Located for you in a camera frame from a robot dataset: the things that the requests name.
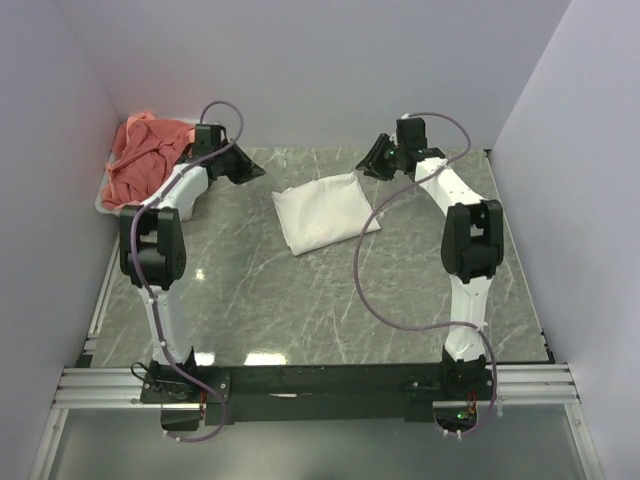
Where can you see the aluminium rail frame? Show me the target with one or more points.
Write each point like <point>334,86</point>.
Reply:
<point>116,388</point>

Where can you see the pink t shirt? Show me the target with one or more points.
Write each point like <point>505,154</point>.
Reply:
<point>145,165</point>

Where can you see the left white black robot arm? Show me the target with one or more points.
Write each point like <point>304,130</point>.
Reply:
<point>152,247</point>

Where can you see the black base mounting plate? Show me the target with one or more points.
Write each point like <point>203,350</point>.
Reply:
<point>237,394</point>

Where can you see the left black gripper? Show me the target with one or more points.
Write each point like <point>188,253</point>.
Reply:
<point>249,170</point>

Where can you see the white plastic bin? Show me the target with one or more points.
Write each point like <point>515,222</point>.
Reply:
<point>105,207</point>

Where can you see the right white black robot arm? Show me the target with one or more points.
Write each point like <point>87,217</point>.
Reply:
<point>472,246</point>

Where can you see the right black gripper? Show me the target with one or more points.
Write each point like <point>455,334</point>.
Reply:
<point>370,164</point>

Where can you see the white t shirt red print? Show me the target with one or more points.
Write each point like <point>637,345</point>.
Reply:
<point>323,212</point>

